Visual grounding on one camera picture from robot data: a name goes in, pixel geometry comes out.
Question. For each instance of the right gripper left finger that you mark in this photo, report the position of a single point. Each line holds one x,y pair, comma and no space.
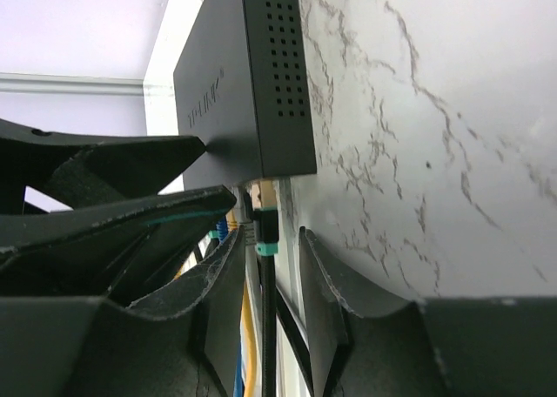
181,340

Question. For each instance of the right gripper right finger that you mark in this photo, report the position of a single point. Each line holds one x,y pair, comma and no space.
366,341

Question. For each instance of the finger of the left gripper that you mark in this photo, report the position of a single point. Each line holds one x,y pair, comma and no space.
122,249
86,170

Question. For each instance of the black network switch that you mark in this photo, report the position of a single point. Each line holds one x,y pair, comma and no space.
241,87

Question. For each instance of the left aluminium frame post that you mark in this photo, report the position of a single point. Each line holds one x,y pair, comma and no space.
51,84

